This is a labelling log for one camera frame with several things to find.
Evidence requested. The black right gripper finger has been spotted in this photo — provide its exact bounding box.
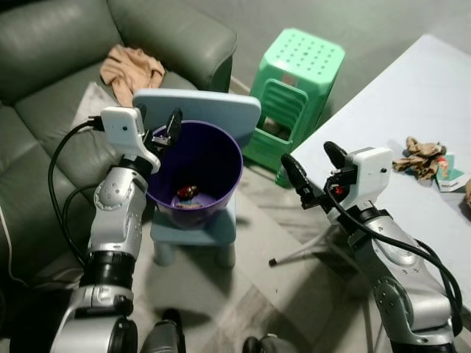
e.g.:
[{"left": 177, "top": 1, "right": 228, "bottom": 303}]
[
  {"left": 280, "top": 152, "right": 318, "bottom": 207},
  {"left": 324, "top": 140, "right": 349, "bottom": 169}
]

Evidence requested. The purple plastic rubbish bin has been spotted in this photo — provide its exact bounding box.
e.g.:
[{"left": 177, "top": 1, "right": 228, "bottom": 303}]
[{"left": 145, "top": 120, "right": 244, "bottom": 231}]

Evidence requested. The red and dark trash piece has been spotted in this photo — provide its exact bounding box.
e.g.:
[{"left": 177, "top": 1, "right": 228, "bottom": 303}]
[{"left": 176, "top": 185, "right": 200, "bottom": 204}]

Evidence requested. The crumpled brown paper trash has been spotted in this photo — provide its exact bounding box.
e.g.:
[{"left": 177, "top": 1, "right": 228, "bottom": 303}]
[{"left": 392, "top": 136, "right": 448, "bottom": 182}]

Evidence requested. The light blue small chair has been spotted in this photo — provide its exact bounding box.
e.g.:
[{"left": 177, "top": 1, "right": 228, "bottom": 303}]
[{"left": 132, "top": 88, "right": 263, "bottom": 268}]

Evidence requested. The crumpled beige cloth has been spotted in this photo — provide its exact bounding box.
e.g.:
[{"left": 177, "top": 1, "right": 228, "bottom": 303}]
[{"left": 100, "top": 44, "right": 166, "bottom": 108}]

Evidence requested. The green plastic stool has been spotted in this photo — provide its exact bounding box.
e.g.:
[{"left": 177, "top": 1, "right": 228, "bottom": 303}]
[{"left": 242, "top": 28, "right": 347, "bottom": 186}]

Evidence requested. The dark green leather sofa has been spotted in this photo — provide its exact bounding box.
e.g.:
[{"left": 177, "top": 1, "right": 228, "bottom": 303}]
[{"left": 0, "top": 0, "right": 238, "bottom": 289}]

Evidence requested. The small teal and white box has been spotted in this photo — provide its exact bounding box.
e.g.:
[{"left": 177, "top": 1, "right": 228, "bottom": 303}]
[{"left": 435, "top": 152, "right": 467, "bottom": 193}]

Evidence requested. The dark right robot leg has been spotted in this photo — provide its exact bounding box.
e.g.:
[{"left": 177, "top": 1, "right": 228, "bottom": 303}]
[{"left": 243, "top": 334, "right": 297, "bottom": 353}]

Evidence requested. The dark robot leg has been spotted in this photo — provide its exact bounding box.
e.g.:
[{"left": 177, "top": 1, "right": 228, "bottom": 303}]
[
  {"left": 140, "top": 308, "right": 185, "bottom": 353},
  {"left": 243, "top": 334, "right": 297, "bottom": 353}
]

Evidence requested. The dark left robot leg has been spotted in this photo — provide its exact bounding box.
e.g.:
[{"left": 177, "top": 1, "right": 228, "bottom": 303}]
[{"left": 140, "top": 308, "right": 185, "bottom": 353}]

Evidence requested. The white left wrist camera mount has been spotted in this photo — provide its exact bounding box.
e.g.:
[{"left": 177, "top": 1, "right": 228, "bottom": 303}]
[{"left": 100, "top": 107, "right": 162, "bottom": 174}]

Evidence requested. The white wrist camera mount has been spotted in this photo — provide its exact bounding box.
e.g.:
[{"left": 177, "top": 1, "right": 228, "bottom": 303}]
[
  {"left": 100, "top": 107, "right": 162, "bottom": 174},
  {"left": 340, "top": 146, "right": 395, "bottom": 211}
]

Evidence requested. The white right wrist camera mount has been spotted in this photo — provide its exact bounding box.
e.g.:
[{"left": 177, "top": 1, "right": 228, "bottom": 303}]
[{"left": 340, "top": 146, "right": 395, "bottom": 211}]

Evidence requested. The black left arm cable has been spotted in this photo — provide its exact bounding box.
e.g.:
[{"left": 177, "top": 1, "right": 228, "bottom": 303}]
[{"left": 47, "top": 118, "right": 105, "bottom": 267}]

